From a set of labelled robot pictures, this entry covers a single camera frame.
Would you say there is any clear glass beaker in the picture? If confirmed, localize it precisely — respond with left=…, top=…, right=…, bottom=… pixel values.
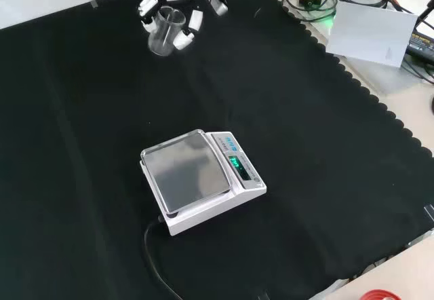
left=147, top=5, right=186, bottom=57

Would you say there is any pale white board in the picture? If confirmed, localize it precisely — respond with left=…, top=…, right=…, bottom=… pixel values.
left=325, top=1, right=418, bottom=68

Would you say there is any white electronic balance steel pan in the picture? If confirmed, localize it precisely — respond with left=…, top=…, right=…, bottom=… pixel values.
left=139, top=129, right=268, bottom=237

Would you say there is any black power adapter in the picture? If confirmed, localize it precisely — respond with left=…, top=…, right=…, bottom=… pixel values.
left=405, top=31, right=434, bottom=58

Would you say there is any black balance power cable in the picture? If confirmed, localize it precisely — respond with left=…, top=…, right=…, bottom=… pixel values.
left=143, top=214, right=191, bottom=300

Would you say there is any black scalloped bench cloth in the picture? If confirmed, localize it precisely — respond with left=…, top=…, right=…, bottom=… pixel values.
left=0, top=0, right=434, bottom=300

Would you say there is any red round object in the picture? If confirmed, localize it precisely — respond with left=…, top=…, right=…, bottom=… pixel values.
left=359, top=288, right=401, bottom=300

